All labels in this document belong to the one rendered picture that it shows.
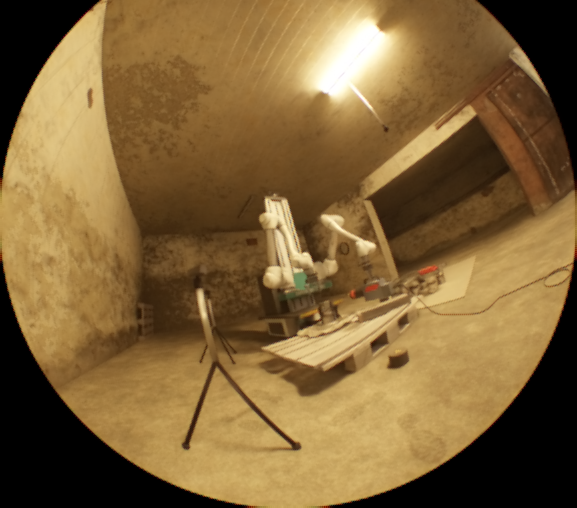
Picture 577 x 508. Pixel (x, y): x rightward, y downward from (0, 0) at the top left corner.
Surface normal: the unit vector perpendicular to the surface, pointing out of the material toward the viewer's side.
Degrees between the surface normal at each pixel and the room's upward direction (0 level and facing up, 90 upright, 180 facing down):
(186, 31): 180
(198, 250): 90
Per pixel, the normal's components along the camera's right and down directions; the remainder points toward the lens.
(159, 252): 0.47, -0.42
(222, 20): 0.25, 0.90
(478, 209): -0.85, 0.03
